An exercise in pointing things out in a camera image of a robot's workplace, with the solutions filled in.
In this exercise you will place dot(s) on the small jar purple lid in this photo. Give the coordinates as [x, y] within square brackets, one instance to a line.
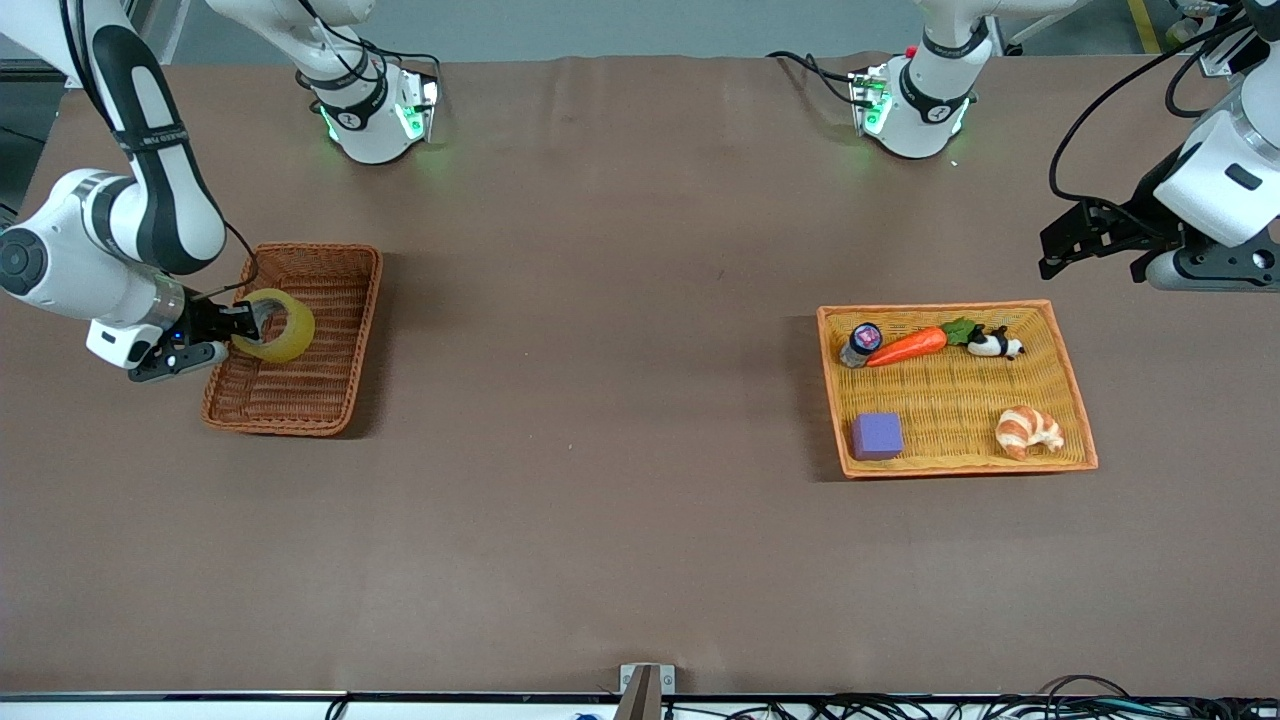
[860, 345]

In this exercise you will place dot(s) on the black white panda toy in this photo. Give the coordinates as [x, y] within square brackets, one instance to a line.
[992, 345]

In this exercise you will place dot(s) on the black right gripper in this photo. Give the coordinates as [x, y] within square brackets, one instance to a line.
[207, 322]

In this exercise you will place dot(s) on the orange toy carrot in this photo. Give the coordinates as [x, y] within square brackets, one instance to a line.
[905, 346]

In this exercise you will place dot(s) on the brown wicker basket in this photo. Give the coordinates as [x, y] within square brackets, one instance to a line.
[310, 390]

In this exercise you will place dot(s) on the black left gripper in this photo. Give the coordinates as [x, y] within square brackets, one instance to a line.
[1150, 212]

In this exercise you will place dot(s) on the yellow tape roll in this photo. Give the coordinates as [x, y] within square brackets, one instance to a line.
[300, 330]

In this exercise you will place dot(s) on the purple cube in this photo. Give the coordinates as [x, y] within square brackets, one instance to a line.
[877, 436]

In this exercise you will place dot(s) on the orange wicker tray basket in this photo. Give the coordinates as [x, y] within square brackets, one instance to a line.
[950, 400]

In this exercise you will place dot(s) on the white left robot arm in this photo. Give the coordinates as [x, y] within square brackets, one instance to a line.
[1225, 170]

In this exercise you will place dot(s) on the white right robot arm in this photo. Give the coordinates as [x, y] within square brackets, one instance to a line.
[150, 220]

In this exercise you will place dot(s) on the metal table bracket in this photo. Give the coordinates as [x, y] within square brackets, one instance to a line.
[645, 695]

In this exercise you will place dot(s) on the toy croissant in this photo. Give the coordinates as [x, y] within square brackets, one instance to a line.
[1025, 432]

